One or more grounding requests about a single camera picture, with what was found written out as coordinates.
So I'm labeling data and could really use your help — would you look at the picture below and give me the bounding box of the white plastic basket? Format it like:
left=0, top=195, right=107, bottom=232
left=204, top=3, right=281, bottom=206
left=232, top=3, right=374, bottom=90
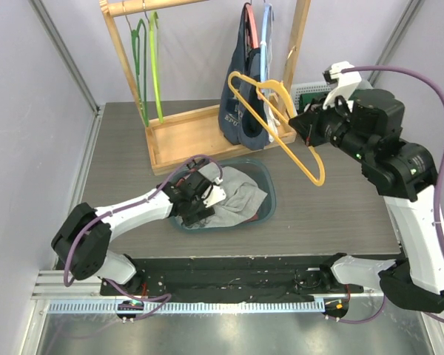
left=290, top=81, right=331, bottom=112

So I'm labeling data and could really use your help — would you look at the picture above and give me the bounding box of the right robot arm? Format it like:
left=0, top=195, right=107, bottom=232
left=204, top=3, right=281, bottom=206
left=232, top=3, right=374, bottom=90
left=289, top=89, right=444, bottom=314

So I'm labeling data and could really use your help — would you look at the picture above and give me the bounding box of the light blue hanger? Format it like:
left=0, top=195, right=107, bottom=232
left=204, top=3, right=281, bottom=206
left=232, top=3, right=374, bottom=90
left=259, top=3, right=274, bottom=82

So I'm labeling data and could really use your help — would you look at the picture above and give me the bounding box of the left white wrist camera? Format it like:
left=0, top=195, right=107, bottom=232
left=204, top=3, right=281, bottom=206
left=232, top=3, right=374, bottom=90
left=201, top=177, right=226, bottom=209

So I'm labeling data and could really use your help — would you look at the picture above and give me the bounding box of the purple cable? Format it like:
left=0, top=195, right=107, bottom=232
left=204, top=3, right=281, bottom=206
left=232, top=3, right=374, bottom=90
left=336, top=65, right=444, bottom=328
left=62, top=154, right=223, bottom=321

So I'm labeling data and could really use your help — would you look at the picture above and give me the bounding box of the lime green hanger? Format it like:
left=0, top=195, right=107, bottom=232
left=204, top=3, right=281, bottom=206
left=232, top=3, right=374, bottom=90
left=144, top=11, right=164, bottom=123

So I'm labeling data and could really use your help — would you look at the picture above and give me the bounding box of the yellow wooden hanger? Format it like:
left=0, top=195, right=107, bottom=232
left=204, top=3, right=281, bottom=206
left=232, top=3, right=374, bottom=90
left=227, top=71, right=326, bottom=187

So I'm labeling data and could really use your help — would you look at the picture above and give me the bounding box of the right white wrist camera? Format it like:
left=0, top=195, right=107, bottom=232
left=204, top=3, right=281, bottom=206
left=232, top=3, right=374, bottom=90
left=323, top=61, right=362, bottom=110

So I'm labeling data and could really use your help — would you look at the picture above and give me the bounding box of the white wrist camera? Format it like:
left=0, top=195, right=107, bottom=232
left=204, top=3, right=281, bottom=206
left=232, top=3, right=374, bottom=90
left=201, top=177, right=226, bottom=209
left=323, top=61, right=362, bottom=110

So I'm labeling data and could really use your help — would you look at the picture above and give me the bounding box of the grey plastic basin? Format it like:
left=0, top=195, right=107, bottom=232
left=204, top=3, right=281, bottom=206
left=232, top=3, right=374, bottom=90
left=169, top=158, right=277, bottom=234

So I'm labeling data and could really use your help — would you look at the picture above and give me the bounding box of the navy tank top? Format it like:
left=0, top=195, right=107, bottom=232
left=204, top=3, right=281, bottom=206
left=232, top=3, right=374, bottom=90
left=218, top=11, right=269, bottom=151

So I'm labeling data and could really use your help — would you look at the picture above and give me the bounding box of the white tank top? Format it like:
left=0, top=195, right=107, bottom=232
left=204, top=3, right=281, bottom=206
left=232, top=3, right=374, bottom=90
left=262, top=7, right=282, bottom=143

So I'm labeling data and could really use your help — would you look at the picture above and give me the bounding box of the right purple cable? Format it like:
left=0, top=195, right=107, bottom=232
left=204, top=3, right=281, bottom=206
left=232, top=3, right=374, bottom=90
left=336, top=65, right=444, bottom=328

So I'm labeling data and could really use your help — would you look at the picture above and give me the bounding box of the dark green hanger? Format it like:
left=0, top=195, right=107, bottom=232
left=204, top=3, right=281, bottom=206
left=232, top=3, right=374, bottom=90
left=125, top=16, right=149, bottom=127

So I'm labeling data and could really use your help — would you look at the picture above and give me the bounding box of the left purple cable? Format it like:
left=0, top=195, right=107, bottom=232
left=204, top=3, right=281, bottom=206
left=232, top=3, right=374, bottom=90
left=62, top=154, right=223, bottom=321

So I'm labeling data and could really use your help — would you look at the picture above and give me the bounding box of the grey tank top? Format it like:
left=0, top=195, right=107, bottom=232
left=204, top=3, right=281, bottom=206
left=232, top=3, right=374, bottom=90
left=189, top=166, right=268, bottom=229

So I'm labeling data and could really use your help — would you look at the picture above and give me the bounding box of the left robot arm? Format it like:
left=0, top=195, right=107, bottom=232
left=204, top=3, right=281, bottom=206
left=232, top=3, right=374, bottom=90
left=51, top=170, right=225, bottom=295

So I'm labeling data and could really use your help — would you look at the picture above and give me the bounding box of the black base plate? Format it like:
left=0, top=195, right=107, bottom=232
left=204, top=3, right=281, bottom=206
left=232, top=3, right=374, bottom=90
left=99, top=254, right=404, bottom=302

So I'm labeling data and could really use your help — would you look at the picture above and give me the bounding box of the pink hanger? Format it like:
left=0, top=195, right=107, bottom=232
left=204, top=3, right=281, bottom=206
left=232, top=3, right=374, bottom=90
left=242, top=3, right=259, bottom=52

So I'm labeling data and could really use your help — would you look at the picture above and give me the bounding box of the green folded cloth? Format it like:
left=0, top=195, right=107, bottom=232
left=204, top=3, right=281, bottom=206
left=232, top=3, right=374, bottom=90
left=299, top=92, right=327, bottom=110

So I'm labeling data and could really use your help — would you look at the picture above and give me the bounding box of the wooden clothes rack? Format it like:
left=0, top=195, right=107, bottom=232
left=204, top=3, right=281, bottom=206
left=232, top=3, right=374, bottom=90
left=99, top=1, right=311, bottom=175

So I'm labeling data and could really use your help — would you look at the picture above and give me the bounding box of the white slotted cable duct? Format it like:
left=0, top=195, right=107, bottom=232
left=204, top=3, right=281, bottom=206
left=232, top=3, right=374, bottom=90
left=47, top=298, right=325, bottom=314

